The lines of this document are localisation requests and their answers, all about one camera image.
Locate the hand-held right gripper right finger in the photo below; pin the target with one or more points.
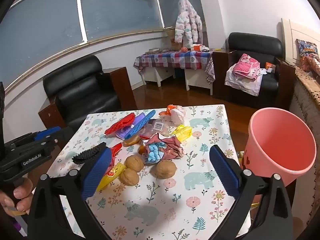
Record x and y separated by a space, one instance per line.
225 172

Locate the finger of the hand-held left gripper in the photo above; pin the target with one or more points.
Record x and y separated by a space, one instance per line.
47 132
62 136

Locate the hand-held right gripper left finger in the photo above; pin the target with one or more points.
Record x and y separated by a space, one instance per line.
97 172

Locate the purple wrapper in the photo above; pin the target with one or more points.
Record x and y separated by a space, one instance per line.
125 133

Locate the pink plastic bucket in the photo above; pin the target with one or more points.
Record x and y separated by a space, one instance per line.
275 142

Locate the clear barcode wrapper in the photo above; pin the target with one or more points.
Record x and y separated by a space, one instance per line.
158 126

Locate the person's left hand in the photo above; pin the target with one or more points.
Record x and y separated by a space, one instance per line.
23 188

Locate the yellow and red wrapper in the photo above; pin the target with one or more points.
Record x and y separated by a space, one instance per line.
113 173

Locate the yellow printed mat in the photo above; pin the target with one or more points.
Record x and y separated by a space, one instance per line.
243 158

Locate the orange-brown wrapper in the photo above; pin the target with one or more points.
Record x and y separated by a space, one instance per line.
130 141

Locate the black armchair with wooden arms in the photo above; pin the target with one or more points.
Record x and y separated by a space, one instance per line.
252 42
82 90

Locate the red ribbed plastic piece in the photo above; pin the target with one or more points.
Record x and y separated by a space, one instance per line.
120 124

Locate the crumpled red blue wrapper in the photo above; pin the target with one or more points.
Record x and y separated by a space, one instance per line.
170 150

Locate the blue ribbed plastic piece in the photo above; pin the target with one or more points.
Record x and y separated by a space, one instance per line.
140 126

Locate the orange and white wrapper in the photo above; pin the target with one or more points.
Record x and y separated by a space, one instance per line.
177 115

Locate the white floral cloth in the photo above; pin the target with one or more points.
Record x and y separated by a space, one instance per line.
240 85

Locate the white side table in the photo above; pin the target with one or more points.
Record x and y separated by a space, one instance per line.
197 80

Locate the quilted bed mattress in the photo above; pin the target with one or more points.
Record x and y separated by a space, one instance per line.
306 115

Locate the large window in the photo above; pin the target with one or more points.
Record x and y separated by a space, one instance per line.
50 22

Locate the pink blanket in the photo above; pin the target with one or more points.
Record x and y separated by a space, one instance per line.
246 65

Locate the small orange box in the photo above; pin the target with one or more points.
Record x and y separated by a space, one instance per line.
270 66

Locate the bed with patterned bedding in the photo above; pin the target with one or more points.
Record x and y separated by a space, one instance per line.
307 80

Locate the checkered cloth side table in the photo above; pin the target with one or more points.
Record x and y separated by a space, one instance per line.
175 57

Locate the orange and white box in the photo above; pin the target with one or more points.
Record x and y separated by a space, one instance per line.
197 47

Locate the orange fruit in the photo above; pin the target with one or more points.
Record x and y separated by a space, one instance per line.
184 49

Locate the wicker basket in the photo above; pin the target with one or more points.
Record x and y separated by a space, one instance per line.
172 40

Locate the colourful printed pillow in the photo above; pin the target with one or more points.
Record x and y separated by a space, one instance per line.
308 52

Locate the cream bed headboard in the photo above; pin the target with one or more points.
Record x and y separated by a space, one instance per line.
290 37

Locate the pink puffer jacket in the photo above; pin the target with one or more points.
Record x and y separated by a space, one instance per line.
186 25

